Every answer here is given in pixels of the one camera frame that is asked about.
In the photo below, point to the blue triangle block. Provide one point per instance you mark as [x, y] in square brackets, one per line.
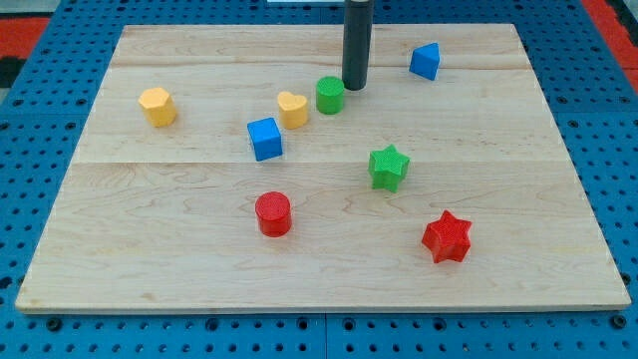
[426, 60]

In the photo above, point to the red cylinder block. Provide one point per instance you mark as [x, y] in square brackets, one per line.
[273, 212]

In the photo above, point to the green star block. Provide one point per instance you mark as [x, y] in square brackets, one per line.
[387, 168]

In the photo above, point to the blue cube block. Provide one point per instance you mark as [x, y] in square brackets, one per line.
[265, 138]

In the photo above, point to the yellow heart block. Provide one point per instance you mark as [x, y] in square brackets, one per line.
[293, 110]

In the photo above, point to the green cylinder block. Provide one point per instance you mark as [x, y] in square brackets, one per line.
[330, 95]

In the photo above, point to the light wooden board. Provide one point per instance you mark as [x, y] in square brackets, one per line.
[162, 220]

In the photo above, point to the red star block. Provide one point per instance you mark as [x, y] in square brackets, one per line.
[448, 238]

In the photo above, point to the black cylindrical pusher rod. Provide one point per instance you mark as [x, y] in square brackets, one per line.
[358, 19]

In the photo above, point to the yellow hexagon block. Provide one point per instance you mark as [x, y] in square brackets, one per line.
[158, 107]

